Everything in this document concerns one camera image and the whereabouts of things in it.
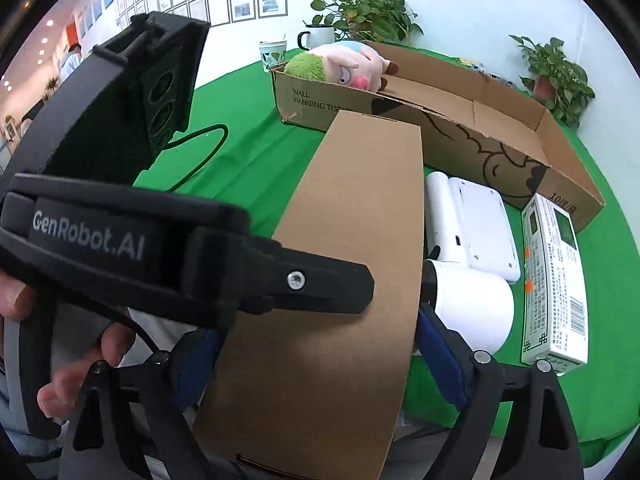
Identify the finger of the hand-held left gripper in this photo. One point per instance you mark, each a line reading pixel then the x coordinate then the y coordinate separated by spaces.
pixel 330 285

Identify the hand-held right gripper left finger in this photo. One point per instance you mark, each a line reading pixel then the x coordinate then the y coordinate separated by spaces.
pixel 192 365

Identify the pink and green plush toy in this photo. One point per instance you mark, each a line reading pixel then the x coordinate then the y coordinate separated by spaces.
pixel 350 62

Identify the white mug black rim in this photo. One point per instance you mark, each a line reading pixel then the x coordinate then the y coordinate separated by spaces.
pixel 320 36

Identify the person's left hand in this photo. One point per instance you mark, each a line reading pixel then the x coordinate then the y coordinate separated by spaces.
pixel 117 345

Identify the green patterned paper cup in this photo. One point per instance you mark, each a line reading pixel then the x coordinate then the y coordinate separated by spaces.
pixel 272 55

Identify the long brown cardboard box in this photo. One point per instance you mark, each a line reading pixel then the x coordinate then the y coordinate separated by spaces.
pixel 325 260

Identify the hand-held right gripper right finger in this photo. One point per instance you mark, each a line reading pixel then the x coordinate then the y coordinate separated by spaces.
pixel 442 355

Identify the white hair dryer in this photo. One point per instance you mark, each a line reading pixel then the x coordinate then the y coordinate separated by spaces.
pixel 475 305

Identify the green tablecloth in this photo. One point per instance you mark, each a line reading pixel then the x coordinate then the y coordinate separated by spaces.
pixel 250 160

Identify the white medicine box green label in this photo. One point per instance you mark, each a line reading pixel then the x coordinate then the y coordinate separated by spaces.
pixel 550 300

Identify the white electronic device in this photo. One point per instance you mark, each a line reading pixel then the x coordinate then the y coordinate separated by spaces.
pixel 485 225

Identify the small blue patterned packets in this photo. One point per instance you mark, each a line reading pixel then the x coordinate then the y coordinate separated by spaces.
pixel 502 81

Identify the large cardboard box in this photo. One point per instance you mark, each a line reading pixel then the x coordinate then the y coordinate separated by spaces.
pixel 500 125

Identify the potted green plant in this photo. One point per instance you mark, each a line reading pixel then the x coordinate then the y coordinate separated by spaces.
pixel 555 75
pixel 370 10

